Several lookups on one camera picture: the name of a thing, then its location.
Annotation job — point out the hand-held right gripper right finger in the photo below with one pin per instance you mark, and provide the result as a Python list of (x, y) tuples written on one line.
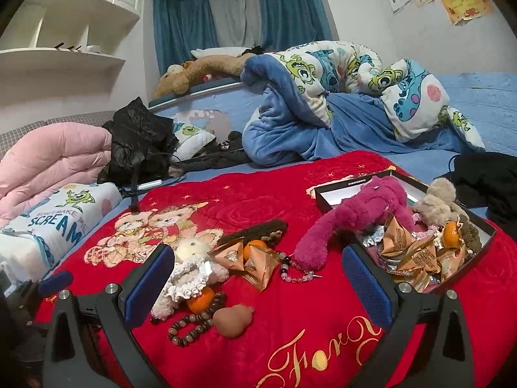
[(367, 287)]

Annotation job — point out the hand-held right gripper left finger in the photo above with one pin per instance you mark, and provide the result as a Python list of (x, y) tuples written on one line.
[(149, 287)]

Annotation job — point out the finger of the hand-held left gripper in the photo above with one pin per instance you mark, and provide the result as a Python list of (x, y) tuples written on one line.
[(56, 282)]

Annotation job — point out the white fluffy hair band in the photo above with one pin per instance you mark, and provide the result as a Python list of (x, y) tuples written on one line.
[(177, 287)]

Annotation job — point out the black cardboard box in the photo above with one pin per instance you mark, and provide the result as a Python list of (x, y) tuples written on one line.
[(347, 198)]

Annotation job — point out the white lace scrunchie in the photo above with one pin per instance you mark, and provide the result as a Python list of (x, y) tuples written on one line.
[(371, 237)]

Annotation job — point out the mandarin orange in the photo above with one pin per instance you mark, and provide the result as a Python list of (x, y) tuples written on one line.
[(200, 301), (256, 248), (451, 234)]

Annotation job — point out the white printed pillow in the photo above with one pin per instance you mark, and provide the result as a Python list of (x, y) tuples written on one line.
[(48, 226)]

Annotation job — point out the cream plush ball toy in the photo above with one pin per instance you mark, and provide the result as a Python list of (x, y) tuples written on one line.
[(192, 249)]

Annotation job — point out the pile of tan packets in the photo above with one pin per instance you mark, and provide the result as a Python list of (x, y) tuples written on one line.
[(416, 254)]

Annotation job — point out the pink plush bear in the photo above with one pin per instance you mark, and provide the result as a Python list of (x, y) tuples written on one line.
[(355, 210)]

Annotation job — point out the tan triangular snack packet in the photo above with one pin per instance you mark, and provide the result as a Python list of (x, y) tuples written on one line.
[(262, 268), (226, 255)]

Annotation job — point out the brown gourd toy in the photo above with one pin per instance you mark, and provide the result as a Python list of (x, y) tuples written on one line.
[(232, 321)]

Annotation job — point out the red printed blanket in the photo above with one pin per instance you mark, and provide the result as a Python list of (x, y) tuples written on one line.
[(282, 331)]

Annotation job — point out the white stick device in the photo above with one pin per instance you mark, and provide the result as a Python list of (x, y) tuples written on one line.
[(149, 184)]

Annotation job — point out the beige plush toy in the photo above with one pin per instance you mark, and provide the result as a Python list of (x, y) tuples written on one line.
[(438, 202)]

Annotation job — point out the brown fuzzy hair band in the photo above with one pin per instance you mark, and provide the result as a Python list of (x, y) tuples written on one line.
[(254, 229), (470, 234)]

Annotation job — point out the pink comforter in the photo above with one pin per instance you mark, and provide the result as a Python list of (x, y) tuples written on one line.
[(52, 161)]

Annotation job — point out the black plastic bag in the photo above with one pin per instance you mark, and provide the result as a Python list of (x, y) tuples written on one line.
[(137, 141)]

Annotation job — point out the dark clothes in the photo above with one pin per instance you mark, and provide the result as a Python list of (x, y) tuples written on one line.
[(218, 157)]

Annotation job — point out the small monster print pillow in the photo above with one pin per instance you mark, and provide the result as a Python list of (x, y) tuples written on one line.
[(190, 135)]

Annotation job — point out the black garment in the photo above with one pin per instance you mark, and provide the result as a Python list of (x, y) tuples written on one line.
[(488, 182)]

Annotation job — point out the blue monster print quilt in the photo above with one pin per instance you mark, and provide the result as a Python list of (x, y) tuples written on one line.
[(282, 129)]

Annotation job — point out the blue bed sheet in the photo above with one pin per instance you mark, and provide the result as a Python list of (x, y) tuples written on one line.
[(476, 97)]

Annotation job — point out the brown plush dog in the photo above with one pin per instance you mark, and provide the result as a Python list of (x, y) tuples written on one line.
[(210, 66)]

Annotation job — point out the small white box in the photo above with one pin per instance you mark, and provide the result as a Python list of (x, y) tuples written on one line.
[(91, 48)]

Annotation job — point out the blue curtain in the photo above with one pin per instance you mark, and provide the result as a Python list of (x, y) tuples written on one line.
[(181, 28), (291, 8)]

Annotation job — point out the grey curtain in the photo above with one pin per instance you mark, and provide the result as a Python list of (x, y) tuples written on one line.
[(234, 12)]

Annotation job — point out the metal bed rail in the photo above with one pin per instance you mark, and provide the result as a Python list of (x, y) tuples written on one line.
[(194, 92)]

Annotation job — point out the white wall shelf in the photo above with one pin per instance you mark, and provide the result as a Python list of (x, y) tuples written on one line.
[(80, 60)]

